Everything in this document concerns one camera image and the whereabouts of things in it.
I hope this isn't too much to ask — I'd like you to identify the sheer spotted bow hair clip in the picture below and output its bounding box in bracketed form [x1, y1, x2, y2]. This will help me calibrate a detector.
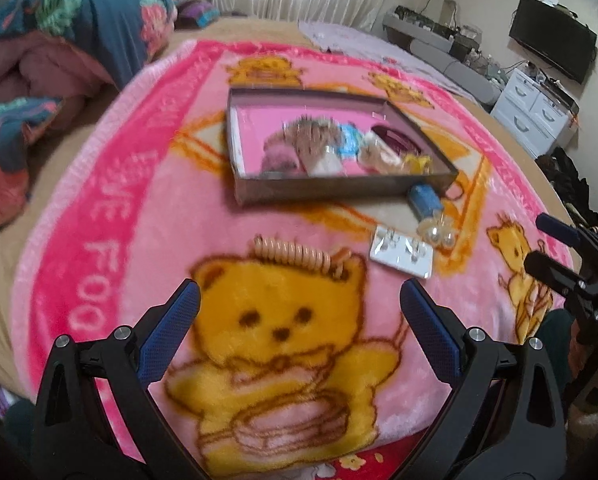
[281, 116, 347, 161]

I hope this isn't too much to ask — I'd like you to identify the pink pompom hair tie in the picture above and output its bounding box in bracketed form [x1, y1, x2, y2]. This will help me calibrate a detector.
[261, 130, 305, 173]

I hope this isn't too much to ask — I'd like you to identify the dark clothing pile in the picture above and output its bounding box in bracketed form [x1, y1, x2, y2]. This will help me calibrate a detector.
[535, 147, 598, 231]

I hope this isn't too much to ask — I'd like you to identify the dark red hair clip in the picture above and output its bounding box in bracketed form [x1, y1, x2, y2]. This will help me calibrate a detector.
[371, 125, 420, 153]

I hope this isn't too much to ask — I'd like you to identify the beige spiral hair tie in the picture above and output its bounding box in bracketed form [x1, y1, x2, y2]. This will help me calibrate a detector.
[251, 235, 352, 281]

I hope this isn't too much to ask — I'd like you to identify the earring card in clear packet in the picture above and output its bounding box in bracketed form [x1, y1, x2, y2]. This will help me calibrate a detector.
[369, 226, 435, 279]

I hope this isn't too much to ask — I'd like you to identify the pink bear printed blanket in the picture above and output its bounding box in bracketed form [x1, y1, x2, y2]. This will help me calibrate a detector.
[9, 40, 577, 466]

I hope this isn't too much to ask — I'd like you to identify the purple striped cloth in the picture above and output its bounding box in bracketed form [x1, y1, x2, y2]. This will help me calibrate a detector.
[176, 0, 220, 31]

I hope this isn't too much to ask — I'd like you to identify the grey long bench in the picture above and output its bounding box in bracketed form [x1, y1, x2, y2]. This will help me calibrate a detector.
[383, 12, 502, 106]

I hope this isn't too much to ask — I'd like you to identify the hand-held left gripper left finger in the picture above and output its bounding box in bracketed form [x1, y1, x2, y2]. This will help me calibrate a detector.
[32, 279, 202, 480]

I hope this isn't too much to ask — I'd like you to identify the white hair claw clip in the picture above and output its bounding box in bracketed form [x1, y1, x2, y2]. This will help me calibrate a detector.
[359, 147, 405, 173]

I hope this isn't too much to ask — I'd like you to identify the dark teal cloth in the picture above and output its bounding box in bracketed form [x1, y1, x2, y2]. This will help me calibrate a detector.
[534, 307, 580, 361]

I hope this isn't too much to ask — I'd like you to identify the lilac bed sheet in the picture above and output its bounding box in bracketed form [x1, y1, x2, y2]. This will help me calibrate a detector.
[299, 20, 460, 96]

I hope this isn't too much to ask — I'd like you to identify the floral blue pink quilt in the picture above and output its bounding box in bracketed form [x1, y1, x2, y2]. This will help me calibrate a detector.
[0, 0, 177, 246]

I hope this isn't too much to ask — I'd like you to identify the red floral blanket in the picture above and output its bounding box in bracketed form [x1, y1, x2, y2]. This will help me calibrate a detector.
[284, 447, 415, 480]

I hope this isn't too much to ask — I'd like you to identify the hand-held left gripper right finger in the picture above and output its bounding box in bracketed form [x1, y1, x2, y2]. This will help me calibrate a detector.
[400, 278, 567, 480]

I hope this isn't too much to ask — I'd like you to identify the black flat screen monitor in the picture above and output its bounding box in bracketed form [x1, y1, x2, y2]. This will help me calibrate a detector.
[509, 0, 598, 85]

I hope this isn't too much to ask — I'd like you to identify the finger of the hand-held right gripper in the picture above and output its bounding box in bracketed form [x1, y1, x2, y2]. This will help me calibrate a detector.
[535, 212, 587, 252]
[524, 251, 587, 302]

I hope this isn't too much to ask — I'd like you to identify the small blue box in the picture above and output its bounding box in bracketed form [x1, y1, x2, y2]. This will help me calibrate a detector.
[410, 184, 445, 217]

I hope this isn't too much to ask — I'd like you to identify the white drawer cabinet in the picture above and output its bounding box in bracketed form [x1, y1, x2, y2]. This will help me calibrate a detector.
[491, 69, 580, 158]

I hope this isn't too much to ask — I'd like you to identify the grey shallow cardboard box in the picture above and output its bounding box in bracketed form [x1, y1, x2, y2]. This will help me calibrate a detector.
[226, 87, 460, 207]

